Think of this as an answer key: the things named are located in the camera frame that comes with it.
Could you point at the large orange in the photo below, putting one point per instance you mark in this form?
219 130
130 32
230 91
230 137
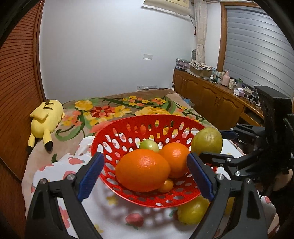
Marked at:
142 170
176 159

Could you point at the white wall switch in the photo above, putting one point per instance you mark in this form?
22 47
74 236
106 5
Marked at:
148 56

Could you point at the pink tissue box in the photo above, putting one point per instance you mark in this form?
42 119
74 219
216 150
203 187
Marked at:
238 92

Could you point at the cardboard box with cloth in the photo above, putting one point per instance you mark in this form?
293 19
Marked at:
201 67

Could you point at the yellow lemon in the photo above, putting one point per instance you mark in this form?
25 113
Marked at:
193 211

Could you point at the large green round fruit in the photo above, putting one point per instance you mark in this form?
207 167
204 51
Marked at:
206 142

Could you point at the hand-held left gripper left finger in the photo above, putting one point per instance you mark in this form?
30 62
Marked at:
90 178

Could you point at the wooden sideboard cabinet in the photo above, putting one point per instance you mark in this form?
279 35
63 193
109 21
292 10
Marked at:
211 98

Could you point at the wall air conditioner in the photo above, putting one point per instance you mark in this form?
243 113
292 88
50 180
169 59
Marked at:
167 5

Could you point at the brown louvered wardrobe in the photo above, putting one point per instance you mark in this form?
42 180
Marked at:
18 80

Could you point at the white power strip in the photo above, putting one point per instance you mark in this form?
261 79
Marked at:
147 87

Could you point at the small tangerine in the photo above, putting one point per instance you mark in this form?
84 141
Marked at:
165 185

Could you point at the white cup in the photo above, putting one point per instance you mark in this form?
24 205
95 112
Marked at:
231 83

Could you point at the floral blanket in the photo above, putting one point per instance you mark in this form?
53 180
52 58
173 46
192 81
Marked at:
96 115

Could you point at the pink thermos jug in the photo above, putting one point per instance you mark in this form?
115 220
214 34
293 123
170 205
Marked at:
225 78

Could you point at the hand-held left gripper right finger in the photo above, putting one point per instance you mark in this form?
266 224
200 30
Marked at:
199 178

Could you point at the cream curtain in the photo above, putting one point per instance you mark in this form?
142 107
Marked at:
200 34

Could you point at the yellow plush toy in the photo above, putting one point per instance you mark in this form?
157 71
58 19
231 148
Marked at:
46 119

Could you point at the person's right hand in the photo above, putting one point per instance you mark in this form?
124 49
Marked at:
284 180

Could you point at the white floral tablecloth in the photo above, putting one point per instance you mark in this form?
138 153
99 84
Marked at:
110 216

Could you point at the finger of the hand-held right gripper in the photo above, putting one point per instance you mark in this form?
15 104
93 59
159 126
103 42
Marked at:
220 159
241 133

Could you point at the red plastic basket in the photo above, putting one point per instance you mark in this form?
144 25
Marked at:
128 135

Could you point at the grey window blind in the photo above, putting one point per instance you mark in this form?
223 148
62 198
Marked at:
255 50

